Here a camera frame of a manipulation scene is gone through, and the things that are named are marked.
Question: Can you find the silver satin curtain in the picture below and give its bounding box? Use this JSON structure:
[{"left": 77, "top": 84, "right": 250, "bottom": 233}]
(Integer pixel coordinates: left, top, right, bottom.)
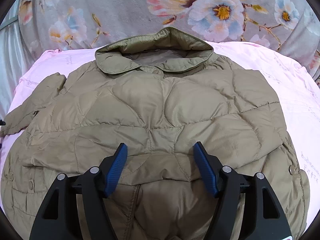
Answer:
[{"left": 0, "top": 0, "right": 34, "bottom": 119}]

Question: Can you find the grey floral blanket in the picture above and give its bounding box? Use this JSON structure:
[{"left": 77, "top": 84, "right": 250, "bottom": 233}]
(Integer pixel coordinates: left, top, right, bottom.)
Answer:
[{"left": 18, "top": 0, "right": 319, "bottom": 81}]

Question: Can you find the khaki quilted puffer jacket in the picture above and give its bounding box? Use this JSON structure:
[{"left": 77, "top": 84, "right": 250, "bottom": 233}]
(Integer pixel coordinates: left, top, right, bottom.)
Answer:
[{"left": 1, "top": 27, "right": 310, "bottom": 239}]

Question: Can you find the pink bed sheet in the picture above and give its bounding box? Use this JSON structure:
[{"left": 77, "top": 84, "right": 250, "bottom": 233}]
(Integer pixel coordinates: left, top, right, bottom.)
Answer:
[{"left": 8, "top": 42, "right": 319, "bottom": 227}]

